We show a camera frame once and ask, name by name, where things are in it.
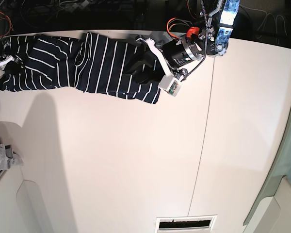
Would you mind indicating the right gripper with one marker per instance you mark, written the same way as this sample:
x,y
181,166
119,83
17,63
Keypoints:
x,y
9,61

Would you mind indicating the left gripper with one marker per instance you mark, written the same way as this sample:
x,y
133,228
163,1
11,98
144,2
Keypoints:
x,y
150,65

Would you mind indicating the navy white striped t-shirt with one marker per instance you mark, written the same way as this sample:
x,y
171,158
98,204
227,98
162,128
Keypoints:
x,y
92,64

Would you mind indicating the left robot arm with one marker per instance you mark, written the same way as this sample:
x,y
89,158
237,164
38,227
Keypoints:
x,y
214,24

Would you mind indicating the grey clothes pile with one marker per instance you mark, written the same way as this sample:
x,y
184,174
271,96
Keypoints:
x,y
2,160

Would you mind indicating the white slotted vent box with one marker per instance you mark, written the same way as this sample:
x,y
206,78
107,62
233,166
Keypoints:
x,y
190,224

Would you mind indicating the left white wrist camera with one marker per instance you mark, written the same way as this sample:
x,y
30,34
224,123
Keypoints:
x,y
170,84

